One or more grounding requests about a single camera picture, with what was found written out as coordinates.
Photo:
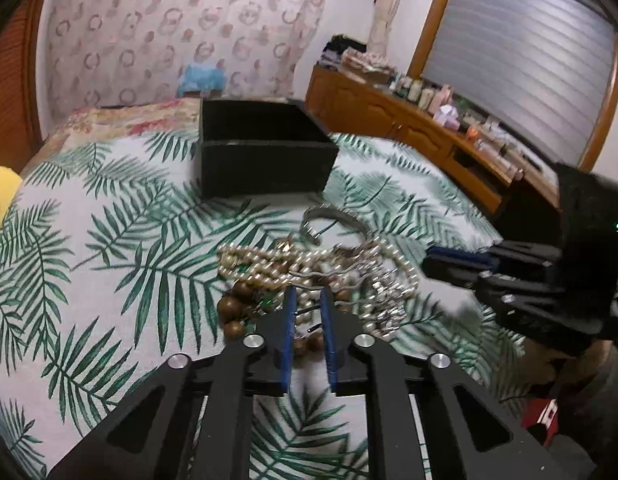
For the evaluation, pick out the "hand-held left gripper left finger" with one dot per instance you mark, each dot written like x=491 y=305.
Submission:
x=289 y=330

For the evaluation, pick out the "wooden cabinet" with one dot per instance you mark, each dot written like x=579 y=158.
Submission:
x=379 y=110

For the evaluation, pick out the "green leaf print tablecloth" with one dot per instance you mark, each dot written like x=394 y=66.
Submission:
x=139 y=210

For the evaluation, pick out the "silver bangle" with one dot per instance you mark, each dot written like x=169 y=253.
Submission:
x=334 y=211

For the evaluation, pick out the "person's right hand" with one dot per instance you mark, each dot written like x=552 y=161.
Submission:
x=584 y=367

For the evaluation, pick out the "stack of folded cloths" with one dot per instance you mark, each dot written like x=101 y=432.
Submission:
x=359 y=60

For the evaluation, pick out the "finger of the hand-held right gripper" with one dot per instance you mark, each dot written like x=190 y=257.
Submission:
x=509 y=292
x=459 y=259

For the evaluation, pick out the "yellow plush toy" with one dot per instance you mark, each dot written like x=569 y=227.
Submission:
x=1 y=185

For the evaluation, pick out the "red white object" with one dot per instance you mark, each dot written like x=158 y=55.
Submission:
x=541 y=415

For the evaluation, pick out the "grey roller blind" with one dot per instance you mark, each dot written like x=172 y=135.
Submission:
x=514 y=45

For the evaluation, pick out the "wooden window frame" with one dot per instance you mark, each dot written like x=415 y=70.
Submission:
x=431 y=15

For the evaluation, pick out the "wooden louvered wardrobe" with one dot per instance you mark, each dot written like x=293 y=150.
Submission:
x=19 y=85

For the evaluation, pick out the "blue bag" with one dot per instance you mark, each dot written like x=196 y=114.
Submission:
x=201 y=77

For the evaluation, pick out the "beige lace curtain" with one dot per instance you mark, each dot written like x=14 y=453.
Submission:
x=389 y=10

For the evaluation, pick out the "person's dark clothing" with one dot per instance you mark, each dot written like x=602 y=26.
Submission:
x=599 y=435

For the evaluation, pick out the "floral blanket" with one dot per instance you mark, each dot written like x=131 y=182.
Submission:
x=129 y=120

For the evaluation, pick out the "row of cosmetic bottles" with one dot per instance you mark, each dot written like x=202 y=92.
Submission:
x=424 y=92

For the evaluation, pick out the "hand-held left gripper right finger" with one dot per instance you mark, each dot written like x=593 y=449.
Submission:
x=329 y=340

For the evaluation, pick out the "black jewelry box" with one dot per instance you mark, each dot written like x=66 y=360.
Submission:
x=264 y=170

